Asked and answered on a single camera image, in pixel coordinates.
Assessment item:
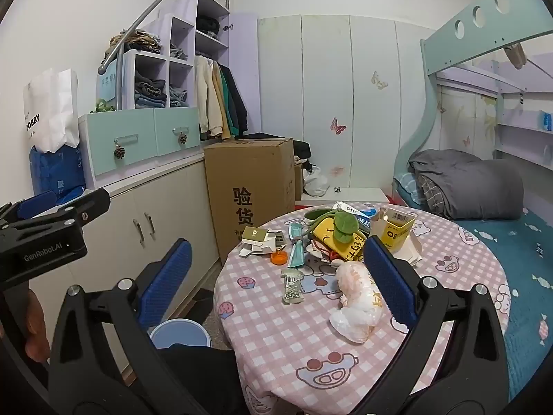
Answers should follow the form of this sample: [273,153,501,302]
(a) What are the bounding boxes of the yellow snack packet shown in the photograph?
[311,218,368,265]

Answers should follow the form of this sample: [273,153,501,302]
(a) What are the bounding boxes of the cream hanging jacket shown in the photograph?
[194,55,226,140]

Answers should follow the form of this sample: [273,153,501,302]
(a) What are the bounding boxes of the person's black pants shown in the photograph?
[158,342,245,415]

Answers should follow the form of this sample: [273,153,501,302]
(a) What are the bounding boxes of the teal printed bed sheet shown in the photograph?
[451,207,553,400]

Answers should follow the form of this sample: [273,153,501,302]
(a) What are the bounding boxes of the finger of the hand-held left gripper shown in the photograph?
[0,188,111,231]

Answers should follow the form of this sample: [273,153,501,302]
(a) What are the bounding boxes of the green white small wrapper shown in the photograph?
[281,268,303,306]

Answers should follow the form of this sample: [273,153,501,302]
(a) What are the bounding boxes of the blue plastic bag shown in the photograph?
[29,144,86,196]

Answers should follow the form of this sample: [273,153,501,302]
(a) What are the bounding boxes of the pink checked tablecloth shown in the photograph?
[214,206,511,415]

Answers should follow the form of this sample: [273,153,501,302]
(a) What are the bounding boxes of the teal pouch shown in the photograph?
[287,220,309,269]

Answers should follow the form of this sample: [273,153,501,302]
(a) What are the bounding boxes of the teal drawer chest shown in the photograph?
[78,107,202,190]

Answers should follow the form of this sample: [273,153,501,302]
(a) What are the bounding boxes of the folded dark clothes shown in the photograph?
[134,77,168,109]

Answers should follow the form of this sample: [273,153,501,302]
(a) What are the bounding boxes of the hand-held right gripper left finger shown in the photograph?
[47,238,193,415]

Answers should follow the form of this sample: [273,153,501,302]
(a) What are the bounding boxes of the teal plaid pillow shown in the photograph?
[396,172,433,209]

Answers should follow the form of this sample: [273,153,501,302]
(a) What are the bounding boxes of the folded clothes pile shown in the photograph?
[408,149,526,221]

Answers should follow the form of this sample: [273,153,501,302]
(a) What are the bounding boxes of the olive small box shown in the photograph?
[240,225,269,247]

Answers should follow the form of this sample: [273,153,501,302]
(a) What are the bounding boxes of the yellow white paper carton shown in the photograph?
[370,206,419,254]

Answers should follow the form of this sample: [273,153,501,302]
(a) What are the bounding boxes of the white floor cabinet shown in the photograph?
[29,155,222,377]

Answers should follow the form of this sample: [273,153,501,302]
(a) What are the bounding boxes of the black clothing bundle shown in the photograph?
[196,16,222,38]

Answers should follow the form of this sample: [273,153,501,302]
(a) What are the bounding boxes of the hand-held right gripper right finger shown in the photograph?
[358,234,513,415]

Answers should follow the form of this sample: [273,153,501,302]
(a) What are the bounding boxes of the green leaf plush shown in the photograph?
[302,208,359,243]

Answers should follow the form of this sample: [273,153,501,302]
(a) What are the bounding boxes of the small cardboard box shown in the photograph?
[294,160,306,202]

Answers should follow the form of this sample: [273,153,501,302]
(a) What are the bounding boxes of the black clothes heap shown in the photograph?
[240,132,312,162]

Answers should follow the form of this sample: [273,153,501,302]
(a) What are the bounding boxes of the white orange plastic bag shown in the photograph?
[329,261,383,345]

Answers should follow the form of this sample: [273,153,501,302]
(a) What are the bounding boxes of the black hanging jacket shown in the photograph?
[222,65,249,136]

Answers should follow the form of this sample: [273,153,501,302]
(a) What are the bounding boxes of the white plastic bin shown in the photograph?
[149,319,212,351]

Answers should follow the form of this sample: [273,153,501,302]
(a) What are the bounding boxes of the teal bunk bed frame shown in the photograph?
[391,0,553,192]

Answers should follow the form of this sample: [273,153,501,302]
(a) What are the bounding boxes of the purple white shelf unit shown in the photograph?
[116,0,260,139]

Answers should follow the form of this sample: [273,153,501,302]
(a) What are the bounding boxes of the curved metal handrail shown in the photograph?
[98,0,234,77]

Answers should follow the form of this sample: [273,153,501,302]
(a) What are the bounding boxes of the white blue printed packet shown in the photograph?
[331,201,381,232]

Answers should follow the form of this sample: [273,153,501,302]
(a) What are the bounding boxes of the brown hanging object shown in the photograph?
[503,43,528,70]

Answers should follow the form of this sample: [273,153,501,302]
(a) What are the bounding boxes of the green hanging garment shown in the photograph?
[217,66,239,137]

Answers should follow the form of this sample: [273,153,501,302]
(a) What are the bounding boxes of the white paper bag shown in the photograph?
[23,68,81,155]

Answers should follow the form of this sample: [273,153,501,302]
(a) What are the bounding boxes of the large cardboard box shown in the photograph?
[203,137,297,267]

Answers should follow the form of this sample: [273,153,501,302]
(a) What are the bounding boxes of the light blue board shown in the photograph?
[96,61,117,102]

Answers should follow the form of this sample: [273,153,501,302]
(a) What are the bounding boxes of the person's left hand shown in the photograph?
[0,287,53,373]

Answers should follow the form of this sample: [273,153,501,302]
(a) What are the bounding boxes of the red storage box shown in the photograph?
[296,187,396,211]

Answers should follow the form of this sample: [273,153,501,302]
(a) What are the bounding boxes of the white flattened carton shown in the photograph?
[239,231,288,258]

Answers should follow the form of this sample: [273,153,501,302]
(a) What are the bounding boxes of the white wardrobe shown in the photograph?
[257,15,435,192]

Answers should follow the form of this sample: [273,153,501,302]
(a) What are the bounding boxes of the tan clothes pile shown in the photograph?
[110,29,163,55]

